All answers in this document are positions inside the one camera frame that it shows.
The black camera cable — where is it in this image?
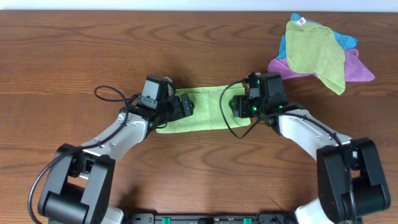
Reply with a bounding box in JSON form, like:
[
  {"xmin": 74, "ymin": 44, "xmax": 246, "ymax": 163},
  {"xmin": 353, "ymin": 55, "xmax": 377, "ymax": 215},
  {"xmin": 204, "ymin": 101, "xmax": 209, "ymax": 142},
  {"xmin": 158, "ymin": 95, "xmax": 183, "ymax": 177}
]
[
  {"xmin": 27, "ymin": 85, "xmax": 141, "ymax": 224},
  {"xmin": 219, "ymin": 79, "xmax": 357, "ymax": 223}
]

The light green microfiber cloth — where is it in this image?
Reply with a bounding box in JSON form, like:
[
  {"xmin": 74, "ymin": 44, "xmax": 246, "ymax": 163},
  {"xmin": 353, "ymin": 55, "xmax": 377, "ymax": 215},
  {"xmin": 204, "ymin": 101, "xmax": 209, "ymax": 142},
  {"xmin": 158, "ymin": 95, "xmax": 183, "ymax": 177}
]
[{"xmin": 157, "ymin": 84, "xmax": 251, "ymax": 134}]

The olive green microfiber cloth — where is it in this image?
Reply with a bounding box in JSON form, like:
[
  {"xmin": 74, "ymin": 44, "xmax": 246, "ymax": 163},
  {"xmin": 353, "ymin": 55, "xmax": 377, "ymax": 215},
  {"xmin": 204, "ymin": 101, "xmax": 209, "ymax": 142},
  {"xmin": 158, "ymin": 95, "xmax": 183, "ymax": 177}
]
[{"xmin": 285, "ymin": 21, "xmax": 345, "ymax": 95}]

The blue microfiber cloth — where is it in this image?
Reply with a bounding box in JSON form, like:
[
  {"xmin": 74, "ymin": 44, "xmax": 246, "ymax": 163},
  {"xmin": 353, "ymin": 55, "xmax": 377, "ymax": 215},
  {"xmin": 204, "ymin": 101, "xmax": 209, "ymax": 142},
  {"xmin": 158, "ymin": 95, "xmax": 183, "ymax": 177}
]
[{"xmin": 276, "ymin": 30, "xmax": 359, "ymax": 60}]

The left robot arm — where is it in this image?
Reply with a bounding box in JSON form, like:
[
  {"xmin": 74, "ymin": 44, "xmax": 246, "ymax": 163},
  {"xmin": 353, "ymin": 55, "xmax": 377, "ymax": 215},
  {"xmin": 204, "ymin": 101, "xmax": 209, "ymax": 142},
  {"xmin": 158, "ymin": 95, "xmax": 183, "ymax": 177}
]
[{"xmin": 32, "ymin": 75, "xmax": 195, "ymax": 224}]

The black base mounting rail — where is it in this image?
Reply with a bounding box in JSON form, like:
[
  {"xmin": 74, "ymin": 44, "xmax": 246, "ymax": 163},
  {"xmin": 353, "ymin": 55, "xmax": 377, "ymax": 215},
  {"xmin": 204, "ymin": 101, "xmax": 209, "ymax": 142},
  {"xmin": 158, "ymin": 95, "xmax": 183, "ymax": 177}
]
[{"xmin": 123, "ymin": 213, "xmax": 296, "ymax": 224}]

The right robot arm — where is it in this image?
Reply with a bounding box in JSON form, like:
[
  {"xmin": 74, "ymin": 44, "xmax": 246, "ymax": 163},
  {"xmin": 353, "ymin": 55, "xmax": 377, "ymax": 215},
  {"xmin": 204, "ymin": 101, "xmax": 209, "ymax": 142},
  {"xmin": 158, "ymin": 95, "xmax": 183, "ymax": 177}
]
[{"xmin": 228, "ymin": 73, "xmax": 391, "ymax": 223}]

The black left camera cable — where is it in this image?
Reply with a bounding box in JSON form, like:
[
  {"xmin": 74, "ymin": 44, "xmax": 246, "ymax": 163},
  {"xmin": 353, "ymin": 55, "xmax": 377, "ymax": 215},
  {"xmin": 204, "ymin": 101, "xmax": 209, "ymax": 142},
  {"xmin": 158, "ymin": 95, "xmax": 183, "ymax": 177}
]
[{"xmin": 27, "ymin": 85, "xmax": 141, "ymax": 224}]

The black right camera cable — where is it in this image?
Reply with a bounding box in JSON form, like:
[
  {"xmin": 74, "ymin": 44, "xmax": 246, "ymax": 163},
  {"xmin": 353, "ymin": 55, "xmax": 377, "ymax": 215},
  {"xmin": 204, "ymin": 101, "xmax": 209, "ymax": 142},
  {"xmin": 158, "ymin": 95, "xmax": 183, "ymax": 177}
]
[{"xmin": 219, "ymin": 79, "xmax": 357, "ymax": 223}]

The purple microfiber cloth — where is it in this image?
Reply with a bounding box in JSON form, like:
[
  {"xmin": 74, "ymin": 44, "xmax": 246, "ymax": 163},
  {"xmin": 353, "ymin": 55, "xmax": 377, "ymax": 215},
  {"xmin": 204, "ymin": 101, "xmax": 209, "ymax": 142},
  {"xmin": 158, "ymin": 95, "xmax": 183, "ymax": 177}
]
[{"xmin": 267, "ymin": 49, "xmax": 375, "ymax": 82}]

